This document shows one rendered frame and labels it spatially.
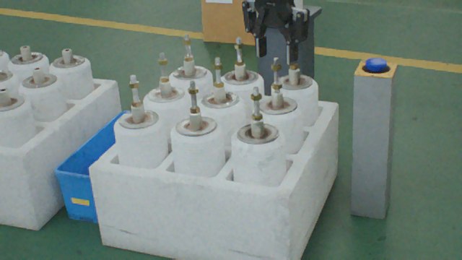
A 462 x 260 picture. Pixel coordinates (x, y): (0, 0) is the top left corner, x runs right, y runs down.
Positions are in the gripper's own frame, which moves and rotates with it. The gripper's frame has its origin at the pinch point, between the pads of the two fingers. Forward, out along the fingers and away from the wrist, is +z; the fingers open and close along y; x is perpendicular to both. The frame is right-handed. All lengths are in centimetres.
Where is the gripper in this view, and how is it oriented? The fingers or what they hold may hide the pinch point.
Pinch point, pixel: (276, 53)
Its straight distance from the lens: 119.6
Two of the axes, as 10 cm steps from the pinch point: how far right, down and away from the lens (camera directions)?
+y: -7.5, -2.5, 6.1
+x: -6.5, 3.6, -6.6
